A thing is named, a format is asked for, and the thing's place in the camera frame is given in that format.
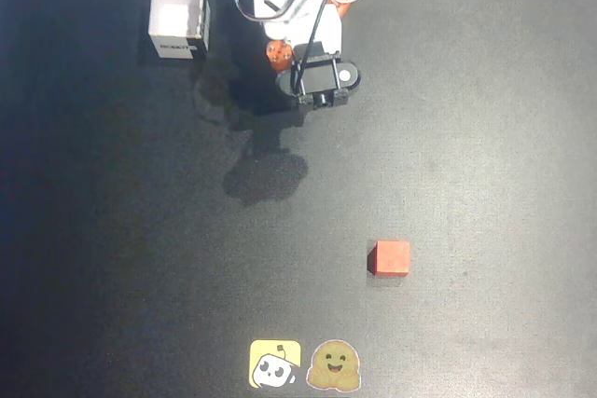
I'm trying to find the hugging face emoji sticker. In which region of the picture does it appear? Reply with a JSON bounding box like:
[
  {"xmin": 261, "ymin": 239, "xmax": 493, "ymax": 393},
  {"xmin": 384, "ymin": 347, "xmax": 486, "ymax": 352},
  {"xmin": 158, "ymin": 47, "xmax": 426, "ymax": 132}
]
[{"xmin": 305, "ymin": 338, "xmax": 363, "ymax": 391}]

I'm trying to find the black camera cable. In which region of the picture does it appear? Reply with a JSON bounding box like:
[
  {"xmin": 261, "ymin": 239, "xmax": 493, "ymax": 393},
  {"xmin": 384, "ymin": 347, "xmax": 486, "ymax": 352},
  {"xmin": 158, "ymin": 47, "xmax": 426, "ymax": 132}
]
[{"xmin": 291, "ymin": 0, "xmax": 349, "ymax": 94}]

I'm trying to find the black webcam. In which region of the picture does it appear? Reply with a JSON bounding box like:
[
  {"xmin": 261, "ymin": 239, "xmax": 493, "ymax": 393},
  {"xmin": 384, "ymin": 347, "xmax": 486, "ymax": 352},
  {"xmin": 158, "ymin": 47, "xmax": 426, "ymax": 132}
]
[{"xmin": 275, "ymin": 42, "xmax": 363, "ymax": 113}]

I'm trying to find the black table mat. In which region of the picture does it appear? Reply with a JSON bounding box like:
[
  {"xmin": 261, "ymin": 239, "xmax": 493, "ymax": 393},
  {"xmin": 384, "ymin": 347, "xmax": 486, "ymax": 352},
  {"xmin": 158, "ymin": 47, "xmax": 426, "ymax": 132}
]
[{"xmin": 0, "ymin": 0, "xmax": 597, "ymax": 398}]

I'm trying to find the white open cardboard box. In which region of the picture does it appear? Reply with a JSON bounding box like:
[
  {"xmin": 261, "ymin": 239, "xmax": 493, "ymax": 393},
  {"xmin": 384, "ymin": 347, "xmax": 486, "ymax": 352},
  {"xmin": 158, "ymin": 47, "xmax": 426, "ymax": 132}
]
[{"xmin": 147, "ymin": 0, "xmax": 212, "ymax": 61}]

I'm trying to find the red cube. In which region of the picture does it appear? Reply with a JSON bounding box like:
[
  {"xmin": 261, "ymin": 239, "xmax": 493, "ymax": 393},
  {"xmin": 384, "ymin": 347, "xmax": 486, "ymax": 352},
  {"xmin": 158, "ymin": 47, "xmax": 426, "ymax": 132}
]
[{"xmin": 367, "ymin": 240, "xmax": 412, "ymax": 276}]

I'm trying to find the yellow robot face sticker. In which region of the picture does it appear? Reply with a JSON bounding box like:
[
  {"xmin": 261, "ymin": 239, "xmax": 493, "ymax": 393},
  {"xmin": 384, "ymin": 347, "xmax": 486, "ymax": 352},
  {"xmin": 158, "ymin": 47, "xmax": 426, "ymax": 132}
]
[{"xmin": 249, "ymin": 339, "xmax": 302, "ymax": 390}]

